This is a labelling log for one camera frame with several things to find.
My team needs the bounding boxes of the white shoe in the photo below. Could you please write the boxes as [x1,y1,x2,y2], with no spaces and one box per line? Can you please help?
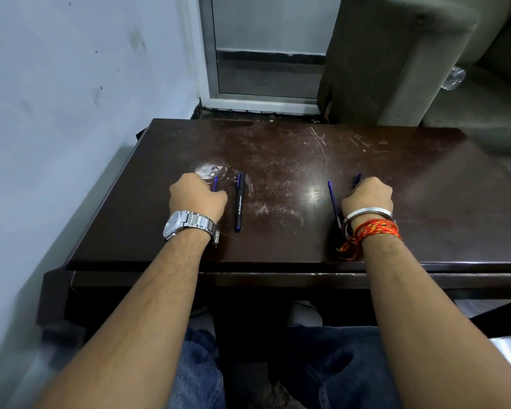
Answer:
[190,305,214,325]
[287,301,324,329]

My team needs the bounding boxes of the person's left forearm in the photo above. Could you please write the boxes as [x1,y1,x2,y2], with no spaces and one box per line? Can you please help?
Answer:
[33,228,219,409]

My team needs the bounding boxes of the red orange thread bracelet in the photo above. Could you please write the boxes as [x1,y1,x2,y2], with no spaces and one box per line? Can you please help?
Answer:
[337,220,402,261]

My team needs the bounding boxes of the aluminium framed glass door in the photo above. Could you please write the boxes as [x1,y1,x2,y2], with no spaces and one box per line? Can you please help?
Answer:
[197,0,342,114]

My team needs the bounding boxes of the person's left hand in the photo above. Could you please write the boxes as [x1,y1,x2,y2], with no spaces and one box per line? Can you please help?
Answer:
[169,173,229,223]

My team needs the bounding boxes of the person's right forearm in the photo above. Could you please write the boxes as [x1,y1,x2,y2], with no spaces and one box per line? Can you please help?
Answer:
[359,234,511,409]

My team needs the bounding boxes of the silver metal wristwatch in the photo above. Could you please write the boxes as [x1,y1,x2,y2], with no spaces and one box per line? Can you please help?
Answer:
[162,210,220,247]

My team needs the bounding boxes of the black pen with blue tip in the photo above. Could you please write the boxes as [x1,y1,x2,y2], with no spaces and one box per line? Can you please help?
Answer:
[234,172,245,233]

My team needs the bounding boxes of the silver metal bangle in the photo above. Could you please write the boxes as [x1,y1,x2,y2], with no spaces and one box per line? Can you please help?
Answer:
[342,207,397,240]

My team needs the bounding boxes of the grey fabric sofa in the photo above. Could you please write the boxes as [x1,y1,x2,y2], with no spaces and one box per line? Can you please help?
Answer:
[317,0,511,180]

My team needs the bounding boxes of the blue jeans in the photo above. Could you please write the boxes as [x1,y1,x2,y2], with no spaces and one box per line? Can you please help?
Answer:
[167,325,404,409]

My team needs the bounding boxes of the person's right hand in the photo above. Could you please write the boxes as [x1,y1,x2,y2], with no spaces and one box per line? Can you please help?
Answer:
[340,176,394,220]

